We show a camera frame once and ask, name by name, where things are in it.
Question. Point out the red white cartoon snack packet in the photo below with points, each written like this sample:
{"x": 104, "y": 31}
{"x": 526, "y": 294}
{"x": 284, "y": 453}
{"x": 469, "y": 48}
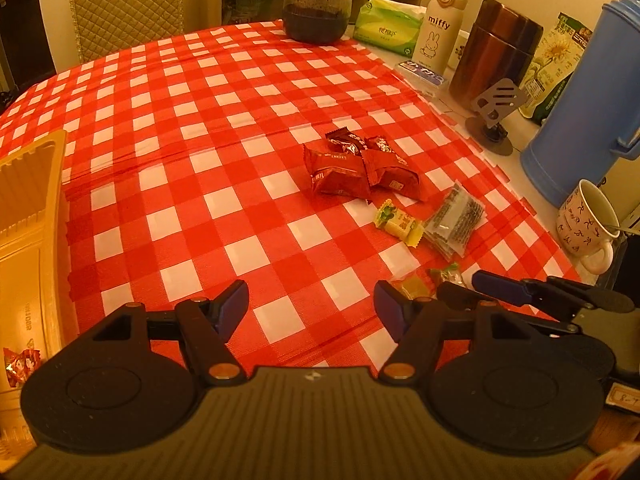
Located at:
{"x": 20, "y": 365}

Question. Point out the small dark red candy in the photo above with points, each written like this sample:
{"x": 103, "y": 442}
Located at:
{"x": 345, "y": 141}
{"x": 377, "y": 144}

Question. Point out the metal spoon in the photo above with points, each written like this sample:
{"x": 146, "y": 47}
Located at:
{"x": 625, "y": 230}

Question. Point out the dark door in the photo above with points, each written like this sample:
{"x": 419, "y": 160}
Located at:
{"x": 25, "y": 35}

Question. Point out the brown steel thermos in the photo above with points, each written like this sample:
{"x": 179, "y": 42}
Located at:
{"x": 495, "y": 50}

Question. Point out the yellow plastic basket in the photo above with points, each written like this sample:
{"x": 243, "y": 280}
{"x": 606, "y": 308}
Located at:
{"x": 30, "y": 260}

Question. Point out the blue thermos jug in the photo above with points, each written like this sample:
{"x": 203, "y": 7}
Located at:
{"x": 580, "y": 125}

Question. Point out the white patterned mug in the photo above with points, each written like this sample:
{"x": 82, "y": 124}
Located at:
{"x": 582, "y": 230}

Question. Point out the blue white small box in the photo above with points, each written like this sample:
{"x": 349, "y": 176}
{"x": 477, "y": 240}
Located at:
{"x": 420, "y": 76}

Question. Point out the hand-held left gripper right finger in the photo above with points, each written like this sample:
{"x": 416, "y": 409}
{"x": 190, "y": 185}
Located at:
{"x": 387, "y": 306}

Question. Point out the red white checkered tablecloth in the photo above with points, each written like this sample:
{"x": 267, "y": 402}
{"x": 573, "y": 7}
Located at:
{"x": 200, "y": 135}

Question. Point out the green sunflower print bag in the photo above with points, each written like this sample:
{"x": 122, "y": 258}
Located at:
{"x": 555, "y": 60}

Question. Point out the yellow green snack packet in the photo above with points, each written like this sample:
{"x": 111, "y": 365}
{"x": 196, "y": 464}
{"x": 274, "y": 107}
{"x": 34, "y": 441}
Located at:
{"x": 397, "y": 220}

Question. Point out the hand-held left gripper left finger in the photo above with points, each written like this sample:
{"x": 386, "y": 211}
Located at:
{"x": 232, "y": 306}

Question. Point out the quilted chair back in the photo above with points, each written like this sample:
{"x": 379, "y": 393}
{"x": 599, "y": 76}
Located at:
{"x": 125, "y": 5}

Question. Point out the small green candy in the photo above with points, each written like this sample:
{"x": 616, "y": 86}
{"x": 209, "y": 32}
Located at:
{"x": 447, "y": 275}

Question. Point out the metal phone stand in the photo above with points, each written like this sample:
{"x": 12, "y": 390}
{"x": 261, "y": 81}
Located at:
{"x": 500, "y": 97}

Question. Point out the small yellow candy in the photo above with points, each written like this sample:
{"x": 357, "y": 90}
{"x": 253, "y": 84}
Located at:
{"x": 415, "y": 287}

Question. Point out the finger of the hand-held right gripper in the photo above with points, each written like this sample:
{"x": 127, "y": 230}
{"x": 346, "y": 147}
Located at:
{"x": 457, "y": 296}
{"x": 492, "y": 283}

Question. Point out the white rabbit print bottle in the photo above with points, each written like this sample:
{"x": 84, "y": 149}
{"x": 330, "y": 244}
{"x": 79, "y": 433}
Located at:
{"x": 440, "y": 30}

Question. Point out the small white cup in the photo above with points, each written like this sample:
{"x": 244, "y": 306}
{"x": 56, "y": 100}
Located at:
{"x": 461, "y": 50}

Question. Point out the dark glass jar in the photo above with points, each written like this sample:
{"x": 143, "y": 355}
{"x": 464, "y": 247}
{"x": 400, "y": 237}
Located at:
{"x": 315, "y": 10}

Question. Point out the green tissue pack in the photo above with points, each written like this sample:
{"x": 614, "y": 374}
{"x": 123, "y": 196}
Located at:
{"x": 385, "y": 25}

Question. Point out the clear black seed snack packet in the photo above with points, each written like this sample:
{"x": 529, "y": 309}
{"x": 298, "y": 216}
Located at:
{"x": 455, "y": 220}

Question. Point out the large red snack packet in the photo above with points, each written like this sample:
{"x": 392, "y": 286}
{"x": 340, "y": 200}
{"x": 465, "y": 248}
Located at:
{"x": 395, "y": 176}
{"x": 335, "y": 175}

